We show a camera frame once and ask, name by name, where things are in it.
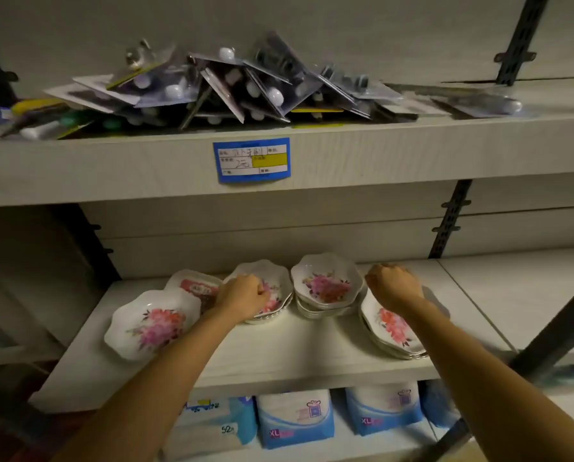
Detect white dishes under floral dish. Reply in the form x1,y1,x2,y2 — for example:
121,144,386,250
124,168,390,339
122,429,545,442
361,313,430,361
294,289,365,319

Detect light wooden shelf board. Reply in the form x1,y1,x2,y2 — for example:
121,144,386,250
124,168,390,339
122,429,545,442
0,77,574,208
437,256,574,368
29,259,515,414

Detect blue and yellow shelf label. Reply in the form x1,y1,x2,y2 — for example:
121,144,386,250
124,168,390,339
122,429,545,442
213,138,291,184

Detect blue white soft packet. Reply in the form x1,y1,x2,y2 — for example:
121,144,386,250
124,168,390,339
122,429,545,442
345,382,424,436
419,380,462,429
257,389,335,451

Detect person's left hand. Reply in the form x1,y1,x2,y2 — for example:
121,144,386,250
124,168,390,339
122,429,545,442
214,273,272,326

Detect pile of clear blister packs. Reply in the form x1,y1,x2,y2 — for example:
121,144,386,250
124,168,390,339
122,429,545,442
0,31,526,140

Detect dark diagonal metal bar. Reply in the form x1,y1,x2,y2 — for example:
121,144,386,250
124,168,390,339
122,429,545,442
419,273,574,462

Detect blue white packet yellow label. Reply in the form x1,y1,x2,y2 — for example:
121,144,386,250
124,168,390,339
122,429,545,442
163,397,258,462

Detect person's left forearm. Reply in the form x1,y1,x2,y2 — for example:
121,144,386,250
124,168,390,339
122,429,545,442
51,303,243,462

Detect black slotted shelf upright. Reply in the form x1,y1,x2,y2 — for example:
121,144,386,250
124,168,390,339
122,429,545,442
0,29,122,290
428,0,551,260

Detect person's right hand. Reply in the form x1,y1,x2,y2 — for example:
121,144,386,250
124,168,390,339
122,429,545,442
365,263,424,312

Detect person's right forearm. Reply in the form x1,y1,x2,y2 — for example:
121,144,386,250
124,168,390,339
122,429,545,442
404,295,574,462

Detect white floral scalloped dish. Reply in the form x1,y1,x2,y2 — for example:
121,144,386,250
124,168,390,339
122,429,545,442
359,288,427,356
223,260,295,326
291,253,365,311
104,289,202,362

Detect white dish with red label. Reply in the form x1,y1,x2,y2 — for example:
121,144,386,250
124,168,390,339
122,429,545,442
164,269,223,309

